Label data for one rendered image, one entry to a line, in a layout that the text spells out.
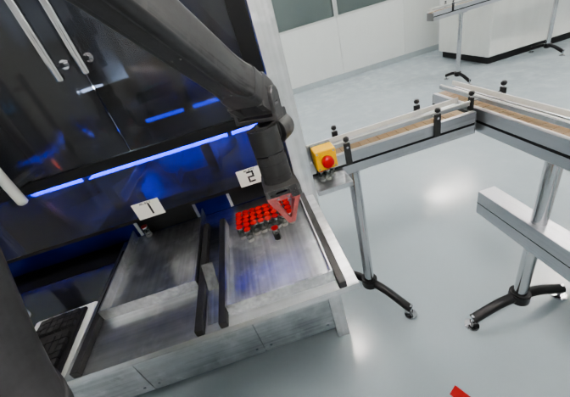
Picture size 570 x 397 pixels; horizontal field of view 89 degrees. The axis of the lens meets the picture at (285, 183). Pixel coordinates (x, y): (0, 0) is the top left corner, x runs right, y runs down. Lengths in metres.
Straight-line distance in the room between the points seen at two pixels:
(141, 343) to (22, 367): 0.62
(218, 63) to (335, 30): 5.39
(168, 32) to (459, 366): 1.57
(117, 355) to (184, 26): 0.72
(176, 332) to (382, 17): 5.81
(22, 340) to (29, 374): 0.02
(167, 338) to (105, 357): 0.15
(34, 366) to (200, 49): 0.31
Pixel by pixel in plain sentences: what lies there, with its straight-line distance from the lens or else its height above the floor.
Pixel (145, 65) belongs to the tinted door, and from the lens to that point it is 0.87.
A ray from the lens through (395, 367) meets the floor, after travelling 1.60.
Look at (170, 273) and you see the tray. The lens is 0.95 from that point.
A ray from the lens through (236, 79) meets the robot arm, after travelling 0.43.
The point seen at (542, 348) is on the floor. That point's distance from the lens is 1.76.
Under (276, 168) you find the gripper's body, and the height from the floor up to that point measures 1.21.
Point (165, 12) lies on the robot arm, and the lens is 0.35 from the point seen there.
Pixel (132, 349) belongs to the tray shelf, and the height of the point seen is 0.88.
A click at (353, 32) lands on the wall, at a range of 5.88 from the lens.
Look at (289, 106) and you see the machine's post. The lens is 0.88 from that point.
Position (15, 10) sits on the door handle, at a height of 1.57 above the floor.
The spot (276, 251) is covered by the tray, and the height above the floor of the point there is 0.88.
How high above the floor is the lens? 1.45
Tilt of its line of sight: 31 degrees down
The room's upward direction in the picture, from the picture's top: 17 degrees counter-clockwise
